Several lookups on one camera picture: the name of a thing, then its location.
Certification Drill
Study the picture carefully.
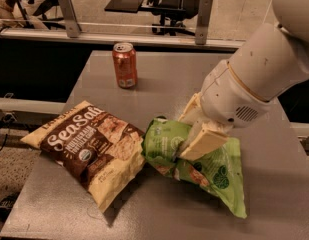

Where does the orange soda can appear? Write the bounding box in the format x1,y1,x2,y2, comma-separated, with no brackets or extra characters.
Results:
112,42,137,88

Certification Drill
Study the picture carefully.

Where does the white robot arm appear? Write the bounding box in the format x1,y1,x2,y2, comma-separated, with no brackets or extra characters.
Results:
174,0,309,161

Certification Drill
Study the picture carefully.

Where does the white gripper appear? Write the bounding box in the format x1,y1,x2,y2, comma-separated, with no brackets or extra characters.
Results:
178,60,271,161

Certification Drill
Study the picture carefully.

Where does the green rice chip bag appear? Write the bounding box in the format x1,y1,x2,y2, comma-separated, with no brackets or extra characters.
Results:
142,118,247,218

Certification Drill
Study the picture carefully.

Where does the metal rail bracket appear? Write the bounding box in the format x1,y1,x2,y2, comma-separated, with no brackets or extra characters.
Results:
195,0,213,45
58,0,81,38

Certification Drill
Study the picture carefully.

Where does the black office chair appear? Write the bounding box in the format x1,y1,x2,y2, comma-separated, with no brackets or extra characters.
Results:
104,0,199,36

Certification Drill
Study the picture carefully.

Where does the brown sea salt chip bag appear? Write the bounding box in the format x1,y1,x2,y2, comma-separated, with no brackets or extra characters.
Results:
22,101,145,212

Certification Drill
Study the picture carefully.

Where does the right metal rail bracket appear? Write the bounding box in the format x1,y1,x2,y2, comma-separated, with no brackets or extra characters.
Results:
195,0,213,45

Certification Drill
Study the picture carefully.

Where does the metal barrier rail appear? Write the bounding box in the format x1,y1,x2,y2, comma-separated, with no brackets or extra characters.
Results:
0,28,244,51

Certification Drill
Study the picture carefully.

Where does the left metal rail bracket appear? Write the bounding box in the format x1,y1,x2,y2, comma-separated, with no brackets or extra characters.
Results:
58,0,81,38

